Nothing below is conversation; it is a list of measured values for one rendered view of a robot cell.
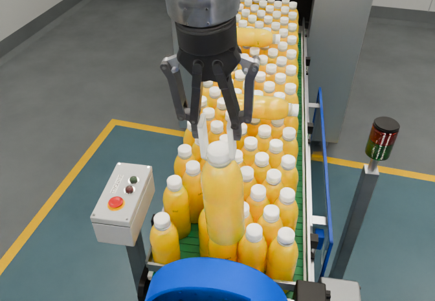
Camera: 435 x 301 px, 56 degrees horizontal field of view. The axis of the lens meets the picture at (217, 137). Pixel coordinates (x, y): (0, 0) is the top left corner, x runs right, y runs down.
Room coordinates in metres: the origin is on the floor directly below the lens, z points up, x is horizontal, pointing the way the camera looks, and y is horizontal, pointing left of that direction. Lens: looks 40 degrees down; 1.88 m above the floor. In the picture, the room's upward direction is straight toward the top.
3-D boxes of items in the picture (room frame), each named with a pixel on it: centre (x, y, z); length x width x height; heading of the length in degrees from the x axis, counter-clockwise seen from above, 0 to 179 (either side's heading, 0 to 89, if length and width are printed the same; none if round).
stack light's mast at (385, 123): (0.81, -0.42, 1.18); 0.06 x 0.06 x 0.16
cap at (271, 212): (0.65, -0.13, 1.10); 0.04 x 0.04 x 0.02
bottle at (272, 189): (0.78, -0.15, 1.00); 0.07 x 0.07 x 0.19
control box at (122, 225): (0.73, 0.25, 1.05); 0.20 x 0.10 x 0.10; 171
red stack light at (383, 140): (0.81, -0.42, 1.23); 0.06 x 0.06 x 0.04
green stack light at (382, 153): (0.81, -0.42, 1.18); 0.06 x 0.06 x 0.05
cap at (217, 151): (0.49, 0.00, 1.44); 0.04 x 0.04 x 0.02
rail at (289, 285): (0.56, -0.02, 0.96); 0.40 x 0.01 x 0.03; 81
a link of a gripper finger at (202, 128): (0.49, 0.02, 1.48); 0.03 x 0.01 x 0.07; 171
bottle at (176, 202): (0.75, 0.11, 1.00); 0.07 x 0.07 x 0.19
